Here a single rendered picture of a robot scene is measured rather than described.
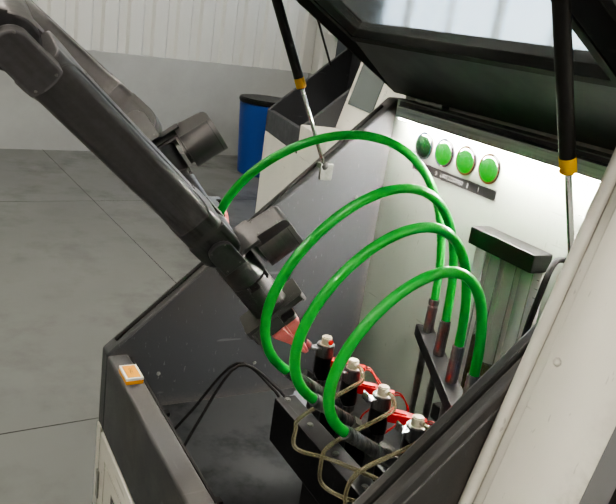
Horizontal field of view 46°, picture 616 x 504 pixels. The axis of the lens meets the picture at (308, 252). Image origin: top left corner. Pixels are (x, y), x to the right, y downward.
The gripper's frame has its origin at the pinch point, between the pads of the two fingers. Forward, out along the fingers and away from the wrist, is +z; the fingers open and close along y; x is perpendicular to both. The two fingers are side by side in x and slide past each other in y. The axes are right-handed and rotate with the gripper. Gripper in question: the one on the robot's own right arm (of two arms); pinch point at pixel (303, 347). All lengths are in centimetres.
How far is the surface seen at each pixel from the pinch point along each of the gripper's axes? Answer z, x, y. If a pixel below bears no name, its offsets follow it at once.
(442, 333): 10.5, -4.3, 18.6
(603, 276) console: -7, -38, 32
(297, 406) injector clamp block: 9.1, 1.6, -6.8
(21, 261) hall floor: 28, 330, -124
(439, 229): -10.5, -15.2, 24.6
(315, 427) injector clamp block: 10.0, -4.6, -5.9
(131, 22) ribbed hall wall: -30, 673, 14
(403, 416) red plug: 8.6, -17.0, 6.2
